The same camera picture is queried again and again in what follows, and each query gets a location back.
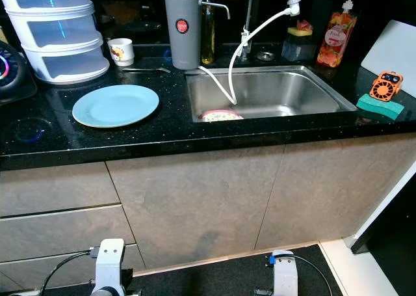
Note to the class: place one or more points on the orange mini fan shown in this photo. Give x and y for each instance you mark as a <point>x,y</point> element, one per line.
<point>385,88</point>

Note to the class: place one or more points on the red scrubber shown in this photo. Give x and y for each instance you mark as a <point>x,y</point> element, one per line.
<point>305,25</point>

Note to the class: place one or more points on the grey water filter canister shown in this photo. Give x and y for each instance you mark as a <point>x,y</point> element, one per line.
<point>182,45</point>

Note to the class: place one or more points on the yellow sponge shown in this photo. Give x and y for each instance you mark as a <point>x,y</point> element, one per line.
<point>300,32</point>

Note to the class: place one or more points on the white tiered food container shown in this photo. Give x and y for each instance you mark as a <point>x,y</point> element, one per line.
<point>62,45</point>

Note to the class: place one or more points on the steel fork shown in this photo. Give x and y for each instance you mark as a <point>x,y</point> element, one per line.
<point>146,70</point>

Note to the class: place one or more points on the light blue plate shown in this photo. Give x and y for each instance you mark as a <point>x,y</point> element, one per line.
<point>116,106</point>

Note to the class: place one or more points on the stainless steel sink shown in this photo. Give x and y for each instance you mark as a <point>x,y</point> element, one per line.
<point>283,91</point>

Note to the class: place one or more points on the grey cabinet door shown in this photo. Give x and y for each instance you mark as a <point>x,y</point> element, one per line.
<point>195,205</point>
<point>338,185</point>

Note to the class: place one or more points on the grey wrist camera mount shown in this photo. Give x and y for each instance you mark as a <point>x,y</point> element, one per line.
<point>284,273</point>
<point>109,263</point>

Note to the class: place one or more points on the orange soap pump pouch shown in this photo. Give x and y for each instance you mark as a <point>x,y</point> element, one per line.
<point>335,39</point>

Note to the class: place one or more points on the yellow oil bottle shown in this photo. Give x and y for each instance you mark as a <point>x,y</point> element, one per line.
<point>208,39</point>

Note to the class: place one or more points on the black floor mat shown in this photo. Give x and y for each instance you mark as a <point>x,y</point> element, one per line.
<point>201,276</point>

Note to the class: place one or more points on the dark sponge holder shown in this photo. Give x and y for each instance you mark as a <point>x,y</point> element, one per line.
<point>298,49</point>

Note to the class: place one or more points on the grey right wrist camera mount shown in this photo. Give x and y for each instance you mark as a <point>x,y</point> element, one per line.
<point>284,273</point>

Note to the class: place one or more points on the small white printed cup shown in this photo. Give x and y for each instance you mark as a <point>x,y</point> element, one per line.
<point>120,52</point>

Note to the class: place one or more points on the pink rimmed floral plate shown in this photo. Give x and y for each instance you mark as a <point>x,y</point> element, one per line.
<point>221,116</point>

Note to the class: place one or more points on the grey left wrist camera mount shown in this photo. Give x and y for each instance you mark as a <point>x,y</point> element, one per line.
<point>109,263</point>

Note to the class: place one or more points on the chrome sink faucet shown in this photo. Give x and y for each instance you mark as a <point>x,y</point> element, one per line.
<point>247,16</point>

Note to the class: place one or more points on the green sponge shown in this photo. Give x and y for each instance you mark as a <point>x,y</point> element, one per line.
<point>380,108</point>

